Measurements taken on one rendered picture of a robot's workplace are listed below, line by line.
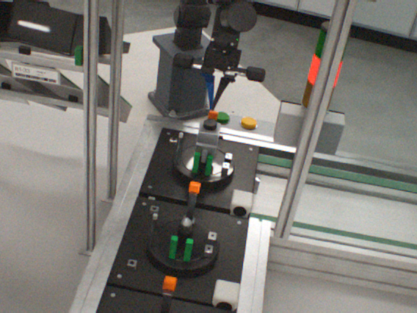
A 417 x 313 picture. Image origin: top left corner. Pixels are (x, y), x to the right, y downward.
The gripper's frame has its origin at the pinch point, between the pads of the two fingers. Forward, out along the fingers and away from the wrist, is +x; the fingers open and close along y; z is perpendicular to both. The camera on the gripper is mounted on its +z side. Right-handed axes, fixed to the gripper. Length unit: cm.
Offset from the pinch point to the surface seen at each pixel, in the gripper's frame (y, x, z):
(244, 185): 9.7, 18.8, -8.5
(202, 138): -1.1, 9.9, -4.1
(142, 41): -31, -12, -80
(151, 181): -10.2, 21.2, -4.8
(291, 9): 28, -66, -311
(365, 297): 40, 37, -1
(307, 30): 42, -54, -310
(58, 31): -27.5, -5.7, 21.5
